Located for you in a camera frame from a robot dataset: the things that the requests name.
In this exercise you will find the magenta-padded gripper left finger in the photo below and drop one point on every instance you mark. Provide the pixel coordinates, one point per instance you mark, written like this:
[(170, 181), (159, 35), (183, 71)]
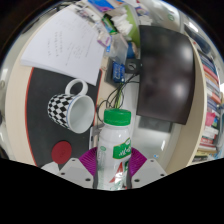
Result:
[(75, 173)]

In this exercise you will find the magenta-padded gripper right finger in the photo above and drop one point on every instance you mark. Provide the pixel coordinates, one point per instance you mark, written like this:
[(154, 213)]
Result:
[(149, 171)]

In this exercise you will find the white drink bottle green cap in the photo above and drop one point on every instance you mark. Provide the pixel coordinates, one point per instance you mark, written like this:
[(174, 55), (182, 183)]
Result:
[(112, 150)]

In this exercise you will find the flat round red coaster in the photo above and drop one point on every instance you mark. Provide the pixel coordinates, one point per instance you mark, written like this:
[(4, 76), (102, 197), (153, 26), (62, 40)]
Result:
[(61, 152)]

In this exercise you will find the grey metal laptop stand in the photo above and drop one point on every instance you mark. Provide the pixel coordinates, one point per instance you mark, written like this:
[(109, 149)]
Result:
[(95, 133)]

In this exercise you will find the beige shelf with books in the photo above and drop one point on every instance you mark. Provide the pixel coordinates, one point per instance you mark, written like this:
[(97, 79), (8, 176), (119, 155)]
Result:
[(190, 133)]

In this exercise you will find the black desk mat red edge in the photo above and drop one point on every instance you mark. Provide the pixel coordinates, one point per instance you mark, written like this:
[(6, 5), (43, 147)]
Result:
[(38, 130)]

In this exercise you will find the black white checkered mug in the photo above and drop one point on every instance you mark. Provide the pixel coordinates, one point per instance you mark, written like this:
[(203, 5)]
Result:
[(80, 113)]

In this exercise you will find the black computer monitor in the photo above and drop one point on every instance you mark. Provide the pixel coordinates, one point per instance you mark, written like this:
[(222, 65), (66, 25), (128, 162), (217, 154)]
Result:
[(166, 73)]

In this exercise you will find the small blue device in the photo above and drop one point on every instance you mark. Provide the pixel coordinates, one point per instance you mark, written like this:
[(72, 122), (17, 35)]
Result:
[(118, 71)]

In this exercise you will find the clear plastic box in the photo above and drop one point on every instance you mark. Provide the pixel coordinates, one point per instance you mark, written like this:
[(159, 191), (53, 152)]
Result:
[(118, 48)]

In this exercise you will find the white printed paper stack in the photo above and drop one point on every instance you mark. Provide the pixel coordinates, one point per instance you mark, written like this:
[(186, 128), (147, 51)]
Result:
[(63, 46)]

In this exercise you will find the white tissues green pack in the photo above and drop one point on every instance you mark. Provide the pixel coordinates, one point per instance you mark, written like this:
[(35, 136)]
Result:
[(120, 21)]

